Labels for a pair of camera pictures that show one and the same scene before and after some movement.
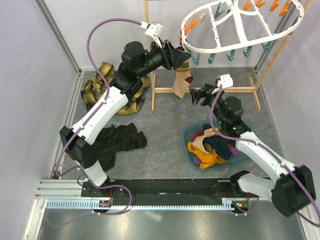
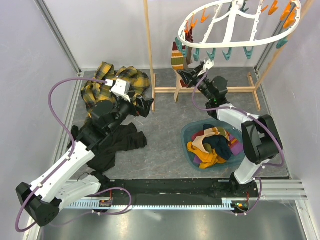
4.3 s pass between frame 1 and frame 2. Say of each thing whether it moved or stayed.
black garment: stayed
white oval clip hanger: moved
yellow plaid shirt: stayed
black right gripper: moved
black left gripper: moved
